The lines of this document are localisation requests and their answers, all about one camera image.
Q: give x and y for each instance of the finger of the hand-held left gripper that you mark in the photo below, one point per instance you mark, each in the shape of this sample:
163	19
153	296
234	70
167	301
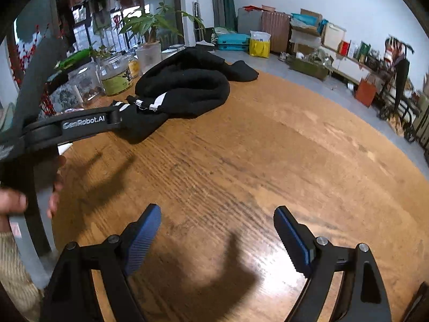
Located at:
115	117

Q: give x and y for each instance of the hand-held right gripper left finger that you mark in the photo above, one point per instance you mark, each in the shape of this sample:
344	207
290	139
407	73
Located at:
142	241

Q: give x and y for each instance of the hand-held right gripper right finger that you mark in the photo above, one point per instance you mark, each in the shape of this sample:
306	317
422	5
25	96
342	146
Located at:
293	241

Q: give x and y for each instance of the black garment with white stripes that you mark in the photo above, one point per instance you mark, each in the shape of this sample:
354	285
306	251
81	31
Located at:
187	84

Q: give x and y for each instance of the person's left forearm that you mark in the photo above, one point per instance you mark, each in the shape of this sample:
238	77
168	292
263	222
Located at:
16	275

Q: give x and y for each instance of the person's left hand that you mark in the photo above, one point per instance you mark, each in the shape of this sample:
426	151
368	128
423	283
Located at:
13	203

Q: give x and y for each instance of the grey floral cushion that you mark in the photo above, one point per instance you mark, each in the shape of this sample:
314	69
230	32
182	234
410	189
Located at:
62	97

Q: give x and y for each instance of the glass jar with green contents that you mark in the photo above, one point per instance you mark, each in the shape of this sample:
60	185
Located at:
115	77

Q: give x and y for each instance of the clear plastic jar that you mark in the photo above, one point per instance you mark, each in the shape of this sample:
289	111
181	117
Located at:
88	85

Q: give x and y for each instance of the green packet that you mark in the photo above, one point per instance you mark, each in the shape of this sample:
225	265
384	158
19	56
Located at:
73	59

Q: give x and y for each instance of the frosted glass plant pot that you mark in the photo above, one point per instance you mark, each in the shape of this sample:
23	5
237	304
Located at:
149	57

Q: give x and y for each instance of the red berry branches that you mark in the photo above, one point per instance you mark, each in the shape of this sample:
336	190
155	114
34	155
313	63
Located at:
30	73

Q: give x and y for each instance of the green money tree plant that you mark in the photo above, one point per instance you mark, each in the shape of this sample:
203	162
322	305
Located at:
154	20

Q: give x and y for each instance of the teal suitcase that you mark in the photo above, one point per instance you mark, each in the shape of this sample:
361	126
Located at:
233	43

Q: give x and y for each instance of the grey teal curtain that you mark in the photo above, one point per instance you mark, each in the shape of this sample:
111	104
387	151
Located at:
223	0

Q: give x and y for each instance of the yellow shopping bag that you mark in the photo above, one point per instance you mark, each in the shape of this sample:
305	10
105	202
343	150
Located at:
259	47

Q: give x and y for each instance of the grey suitcase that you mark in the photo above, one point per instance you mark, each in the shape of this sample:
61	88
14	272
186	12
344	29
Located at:
249	20

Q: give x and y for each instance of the orange paper bag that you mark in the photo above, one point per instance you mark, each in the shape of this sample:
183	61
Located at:
366	92

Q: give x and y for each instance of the green crate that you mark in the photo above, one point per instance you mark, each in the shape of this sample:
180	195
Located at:
310	68

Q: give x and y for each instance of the pair of shoes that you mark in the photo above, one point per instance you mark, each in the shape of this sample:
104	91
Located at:
285	57

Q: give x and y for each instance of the pink suitcase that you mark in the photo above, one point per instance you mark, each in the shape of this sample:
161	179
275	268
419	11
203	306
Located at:
276	32

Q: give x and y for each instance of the white low cabinet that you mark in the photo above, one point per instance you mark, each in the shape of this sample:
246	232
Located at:
352	68

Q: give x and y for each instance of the black trolley cart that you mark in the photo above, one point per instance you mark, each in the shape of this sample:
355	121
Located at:
400	84

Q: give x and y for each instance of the red gift box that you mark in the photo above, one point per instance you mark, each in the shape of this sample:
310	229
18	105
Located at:
344	48

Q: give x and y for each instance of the green gift bag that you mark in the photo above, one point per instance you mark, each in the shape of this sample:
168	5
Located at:
362	52

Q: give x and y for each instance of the cardboard box pile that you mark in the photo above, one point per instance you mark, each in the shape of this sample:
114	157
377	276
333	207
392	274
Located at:
305	32

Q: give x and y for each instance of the white flat box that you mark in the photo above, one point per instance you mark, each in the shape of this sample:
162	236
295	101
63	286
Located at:
333	36

